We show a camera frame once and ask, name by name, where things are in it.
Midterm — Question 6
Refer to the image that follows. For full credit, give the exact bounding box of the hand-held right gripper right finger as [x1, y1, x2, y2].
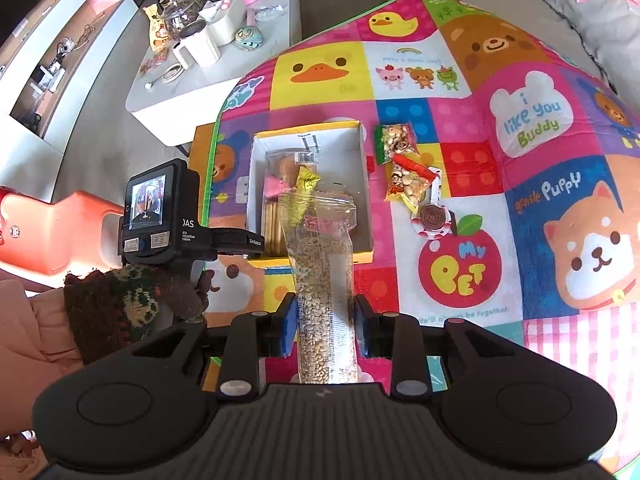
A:
[354, 294, 511, 401]

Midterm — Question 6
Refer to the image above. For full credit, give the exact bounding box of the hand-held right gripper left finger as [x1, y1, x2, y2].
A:
[132, 291, 299, 401]

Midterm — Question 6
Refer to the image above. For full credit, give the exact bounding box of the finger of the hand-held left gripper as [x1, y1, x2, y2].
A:
[215, 229, 267, 261]

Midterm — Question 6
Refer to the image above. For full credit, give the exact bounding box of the biscuit sticks packet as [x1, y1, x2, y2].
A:
[261, 199, 287, 256]

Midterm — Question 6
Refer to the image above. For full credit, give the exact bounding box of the clear bag of beans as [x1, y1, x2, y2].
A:
[279, 190, 362, 387]

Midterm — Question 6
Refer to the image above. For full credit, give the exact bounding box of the pink snack packet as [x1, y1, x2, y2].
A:
[263, 175, 292, 200]

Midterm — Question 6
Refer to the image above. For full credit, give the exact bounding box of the yellow candy packet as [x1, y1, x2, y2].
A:
[292, 165, 322, 226]

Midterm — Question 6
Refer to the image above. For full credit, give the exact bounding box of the clear bread packet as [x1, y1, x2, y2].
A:
[265, 149, 321, 183]

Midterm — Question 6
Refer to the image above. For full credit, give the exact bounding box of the yellow cardboard shoe box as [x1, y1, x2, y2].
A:
[245, 119, 376, 267]

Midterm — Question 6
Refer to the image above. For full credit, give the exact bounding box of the round lollipop packet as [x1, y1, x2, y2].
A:
[411, 169, 457, 240]

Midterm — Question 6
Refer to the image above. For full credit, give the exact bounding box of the red peanut snack packet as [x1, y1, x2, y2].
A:
[384, 154, 437, 213]

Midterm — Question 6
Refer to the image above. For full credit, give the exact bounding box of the person's left hand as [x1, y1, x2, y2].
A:
[64, 264, 211, 363]

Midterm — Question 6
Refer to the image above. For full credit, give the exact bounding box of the white coffee table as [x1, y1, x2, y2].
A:
[125, 0, 301, 147]

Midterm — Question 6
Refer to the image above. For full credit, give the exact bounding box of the orange plastic stool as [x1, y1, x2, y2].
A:
[0, 186, 126, 277]

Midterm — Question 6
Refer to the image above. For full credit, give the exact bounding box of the white kettle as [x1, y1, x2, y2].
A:
[172, 19, 222, 70]

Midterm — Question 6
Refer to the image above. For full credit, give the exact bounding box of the grey television cabinet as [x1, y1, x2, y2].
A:
[0, 0, 143, 161]

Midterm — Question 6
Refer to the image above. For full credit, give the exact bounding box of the yellow cartoon snack bag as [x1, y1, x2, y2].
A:
[142, 4, 171, 52]

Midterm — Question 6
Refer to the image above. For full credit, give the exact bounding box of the round teal toy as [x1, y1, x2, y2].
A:
[235, 25, 264, 52]

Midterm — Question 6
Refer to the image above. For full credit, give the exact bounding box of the white container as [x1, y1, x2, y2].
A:
[202, 0, 240, 47]

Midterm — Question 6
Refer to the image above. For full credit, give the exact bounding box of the colourful printed play mat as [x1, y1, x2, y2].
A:
[202, 0, 640, 476]

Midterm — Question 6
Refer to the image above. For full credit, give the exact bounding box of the small glass jar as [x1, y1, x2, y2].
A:
[159, 0, 203, 38]

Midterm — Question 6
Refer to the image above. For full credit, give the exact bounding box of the grey sofa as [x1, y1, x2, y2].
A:
[505, 0, 640, 106]

